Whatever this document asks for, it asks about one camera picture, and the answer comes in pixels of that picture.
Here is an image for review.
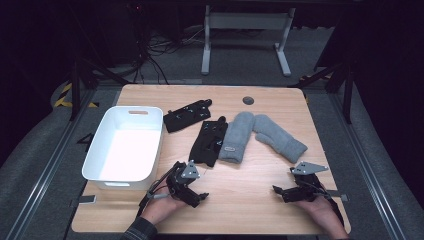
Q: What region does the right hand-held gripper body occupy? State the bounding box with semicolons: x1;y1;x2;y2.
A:
289;161;330;203

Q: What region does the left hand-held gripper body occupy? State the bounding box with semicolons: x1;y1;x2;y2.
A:
165;159;201;205

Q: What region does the black glove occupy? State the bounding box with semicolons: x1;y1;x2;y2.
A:
188;115;230;168
162;98;214;134

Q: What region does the plain grey mitten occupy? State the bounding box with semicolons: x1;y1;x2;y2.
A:
252;113;309;165

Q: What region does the white plastic bin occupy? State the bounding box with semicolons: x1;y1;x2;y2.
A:
81;105;165;192

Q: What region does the grey mitten with label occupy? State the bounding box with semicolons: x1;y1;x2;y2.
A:
218;111;256;165

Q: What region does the person's left hand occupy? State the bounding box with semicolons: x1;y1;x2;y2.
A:
140;192;188;226

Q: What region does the black metal stand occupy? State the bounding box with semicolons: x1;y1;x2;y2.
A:
288;59;355;125
68;56;132;122

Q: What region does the yellow black hazard tape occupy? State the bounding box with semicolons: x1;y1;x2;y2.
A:
53;82;100;109

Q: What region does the left hand-held gripper cable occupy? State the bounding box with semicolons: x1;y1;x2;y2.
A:
136;171;176;218

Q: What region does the hand-held gripper cable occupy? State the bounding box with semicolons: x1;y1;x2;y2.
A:
136;171;176;218
318;184;346;228

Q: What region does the right hand-held gripper cable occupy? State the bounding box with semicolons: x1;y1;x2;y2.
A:
318;184;346;228

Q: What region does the metal floor rail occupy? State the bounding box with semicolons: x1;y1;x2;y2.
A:
4;88;98;240
328;91;409;240

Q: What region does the bundle of floor cables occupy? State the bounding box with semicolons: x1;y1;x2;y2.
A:
131;24;209;85

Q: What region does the white metal desk frame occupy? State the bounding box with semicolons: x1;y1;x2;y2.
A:
200;4;297;78

